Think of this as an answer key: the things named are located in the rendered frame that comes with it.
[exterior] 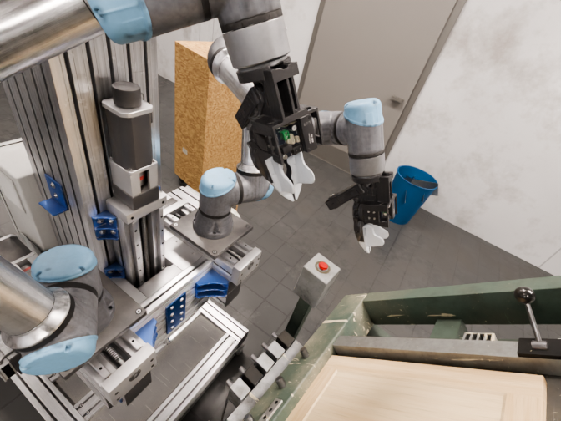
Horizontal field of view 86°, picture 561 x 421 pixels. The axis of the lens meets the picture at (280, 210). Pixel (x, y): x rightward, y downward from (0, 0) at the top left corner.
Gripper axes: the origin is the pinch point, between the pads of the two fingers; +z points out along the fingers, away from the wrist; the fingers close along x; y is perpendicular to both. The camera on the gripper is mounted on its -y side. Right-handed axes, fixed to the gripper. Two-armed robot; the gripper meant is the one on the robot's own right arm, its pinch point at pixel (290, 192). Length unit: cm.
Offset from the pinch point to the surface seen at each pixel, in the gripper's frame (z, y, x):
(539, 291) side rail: 51, 20, 53
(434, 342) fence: 57, 10, 25
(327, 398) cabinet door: 66, -1, -5
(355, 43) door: 22, -230, 229
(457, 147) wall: 134, -134, 263
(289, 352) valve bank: 81, -29, -4
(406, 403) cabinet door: 57, 16, 7
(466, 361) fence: 55, 19, 25
